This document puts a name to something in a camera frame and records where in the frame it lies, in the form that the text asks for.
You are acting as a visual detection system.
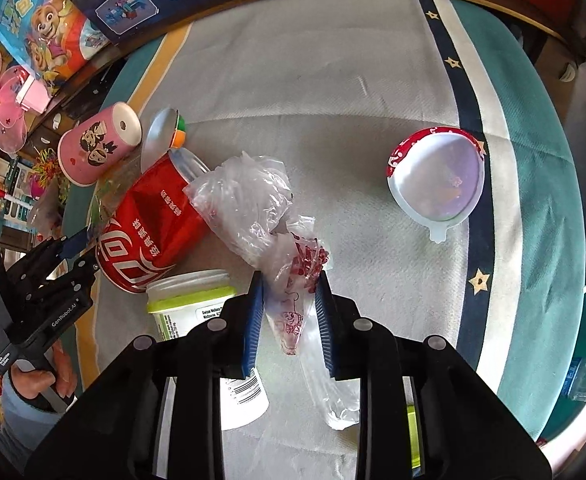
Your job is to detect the green round lid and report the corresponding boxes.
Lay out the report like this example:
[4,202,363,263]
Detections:
[406,404,424,478]

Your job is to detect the clear plastic bag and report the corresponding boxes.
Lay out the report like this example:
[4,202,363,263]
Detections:
[183,152,295,266]

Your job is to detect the small pink box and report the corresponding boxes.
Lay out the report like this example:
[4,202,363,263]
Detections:
[15,72,51,113]

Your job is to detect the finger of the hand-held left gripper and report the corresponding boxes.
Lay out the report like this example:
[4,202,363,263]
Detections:
[64,258,100,290]
[48,226,94,262]

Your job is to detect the person's left forearm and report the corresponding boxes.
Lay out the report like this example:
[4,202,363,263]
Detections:
[0,375,78,466]

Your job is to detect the clear bag with red print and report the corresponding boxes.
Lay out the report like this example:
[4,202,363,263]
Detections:
[265,215,361,431]

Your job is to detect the person's left hand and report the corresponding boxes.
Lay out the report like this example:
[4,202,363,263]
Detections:
[12,337,78,401]

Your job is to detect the red cola can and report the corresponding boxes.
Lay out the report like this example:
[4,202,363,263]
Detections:
[95,147,214,293]

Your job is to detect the pink paper cup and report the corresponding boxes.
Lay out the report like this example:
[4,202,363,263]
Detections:
[57,101,142,187]

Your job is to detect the pile of colourful toys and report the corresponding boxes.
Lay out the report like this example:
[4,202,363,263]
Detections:
[0,145,74,261]

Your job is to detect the white jar with green rim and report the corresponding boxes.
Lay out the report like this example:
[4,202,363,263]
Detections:
[145,269,270,431]

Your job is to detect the large blue toy box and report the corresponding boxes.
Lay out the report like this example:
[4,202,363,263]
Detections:
[30,0,324,43]

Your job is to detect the clear speckled plastic wrap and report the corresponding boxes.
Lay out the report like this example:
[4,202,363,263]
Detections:
[89,160,141,226]

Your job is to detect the cartoon printed snack bag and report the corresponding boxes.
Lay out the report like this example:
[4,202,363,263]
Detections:
[0,0,116,83]

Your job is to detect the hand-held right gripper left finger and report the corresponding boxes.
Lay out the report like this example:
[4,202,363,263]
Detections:
[23,271,265,480]

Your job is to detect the pink butterfly wings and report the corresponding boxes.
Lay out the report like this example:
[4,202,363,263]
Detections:
[0,50,36,153]

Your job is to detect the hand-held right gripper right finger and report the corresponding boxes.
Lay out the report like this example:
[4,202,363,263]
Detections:
[314,271,549,480]

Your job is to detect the dark wooden desk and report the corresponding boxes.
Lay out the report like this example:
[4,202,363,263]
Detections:
[28,0,586,161]

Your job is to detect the silver can colourful top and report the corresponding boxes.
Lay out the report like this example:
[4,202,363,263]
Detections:
[140,107,180,171]

